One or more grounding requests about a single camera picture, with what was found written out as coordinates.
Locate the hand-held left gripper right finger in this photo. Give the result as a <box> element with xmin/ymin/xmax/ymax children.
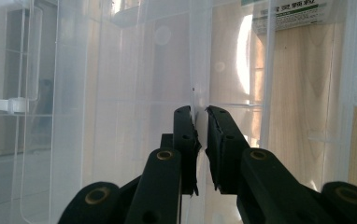
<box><xmin>205</xmin><ymin>105</ymin><xmax>251</xmax><ymax>196</ymax></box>

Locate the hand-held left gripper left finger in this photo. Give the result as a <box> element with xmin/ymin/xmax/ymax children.
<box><xmin>172</xmin><ymin>105</ymin><xmax>203</xmax><ymax>198</ymax></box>

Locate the clear plastic storage box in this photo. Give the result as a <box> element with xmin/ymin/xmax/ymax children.
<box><xmin>0</xmin><ymin>0</ymin><xmax>357</xmax><ymax>224</ymax></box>

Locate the green cardboard box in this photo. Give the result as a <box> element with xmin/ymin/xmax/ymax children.
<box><xmin>241</xmin><ymin>0</ymin><xmax>328</xmax><ymax>34</ymax></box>

